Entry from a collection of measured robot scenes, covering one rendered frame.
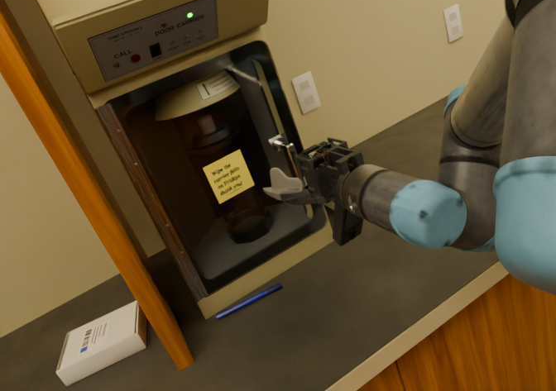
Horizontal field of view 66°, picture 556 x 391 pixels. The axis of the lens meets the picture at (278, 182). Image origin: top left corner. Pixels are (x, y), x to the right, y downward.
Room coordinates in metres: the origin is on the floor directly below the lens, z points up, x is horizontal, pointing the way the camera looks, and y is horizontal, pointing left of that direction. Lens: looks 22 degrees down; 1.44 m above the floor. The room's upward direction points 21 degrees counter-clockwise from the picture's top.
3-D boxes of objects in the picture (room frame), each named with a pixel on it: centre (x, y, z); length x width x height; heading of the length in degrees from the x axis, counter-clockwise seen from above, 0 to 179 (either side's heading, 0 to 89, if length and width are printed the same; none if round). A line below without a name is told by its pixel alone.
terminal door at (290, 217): (0.74, 0.07, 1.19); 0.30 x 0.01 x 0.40; 109
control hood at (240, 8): (0.69, 0.06, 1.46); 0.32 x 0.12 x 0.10; 109
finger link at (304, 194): (0.63, -0.04, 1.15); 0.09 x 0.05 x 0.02; 55
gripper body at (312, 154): (0.60, -0.09, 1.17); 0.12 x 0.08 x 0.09; 19
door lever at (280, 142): (0.75, -0.04, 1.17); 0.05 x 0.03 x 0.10; 19
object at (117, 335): (0.73, 0.44, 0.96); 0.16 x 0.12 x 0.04; 99
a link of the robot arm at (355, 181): (0.52, -0.11, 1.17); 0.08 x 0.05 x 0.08; 109
